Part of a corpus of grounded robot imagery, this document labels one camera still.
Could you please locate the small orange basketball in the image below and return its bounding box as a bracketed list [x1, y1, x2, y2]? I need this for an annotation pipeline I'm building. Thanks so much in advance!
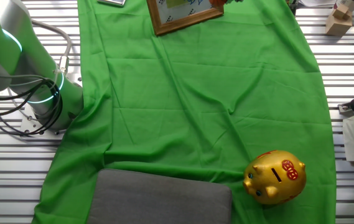
[209, 0, 228, 9]

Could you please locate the large wooden block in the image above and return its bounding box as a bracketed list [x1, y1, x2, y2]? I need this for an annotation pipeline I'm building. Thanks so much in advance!
[325, 14, 353, 37]

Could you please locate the small wooden block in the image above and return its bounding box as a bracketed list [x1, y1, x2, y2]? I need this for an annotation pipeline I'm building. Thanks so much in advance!
[332, 3, 353, 21]

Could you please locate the white brown small box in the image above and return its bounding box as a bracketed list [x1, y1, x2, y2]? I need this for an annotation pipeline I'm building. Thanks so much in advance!
[335, 0, 354, 12]

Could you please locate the silver digital scale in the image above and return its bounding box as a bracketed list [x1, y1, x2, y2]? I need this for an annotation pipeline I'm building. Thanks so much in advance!
[97, 0, 127, 7]

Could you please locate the green cloth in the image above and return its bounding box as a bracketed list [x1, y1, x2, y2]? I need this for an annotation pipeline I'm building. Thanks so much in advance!
[32, 0, 338, 224]

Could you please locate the golden piggy bank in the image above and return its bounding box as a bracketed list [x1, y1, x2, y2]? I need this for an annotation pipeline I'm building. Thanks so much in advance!
[242, 149, 307, 205]

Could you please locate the grey cushion pad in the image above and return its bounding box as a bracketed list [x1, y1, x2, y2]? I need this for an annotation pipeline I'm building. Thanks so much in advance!
[86, 169, 233, 224]

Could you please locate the wooden picture frame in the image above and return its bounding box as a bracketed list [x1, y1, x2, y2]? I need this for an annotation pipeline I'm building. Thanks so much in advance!
[146, 0, 225, 35]

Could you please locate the grey cable with connector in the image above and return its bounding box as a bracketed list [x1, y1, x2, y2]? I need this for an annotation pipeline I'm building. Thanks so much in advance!
[29, 19, 73, 76]

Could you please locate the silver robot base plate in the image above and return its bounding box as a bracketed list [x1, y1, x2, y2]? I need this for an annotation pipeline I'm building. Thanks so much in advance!
[20, 76, 83, 136]

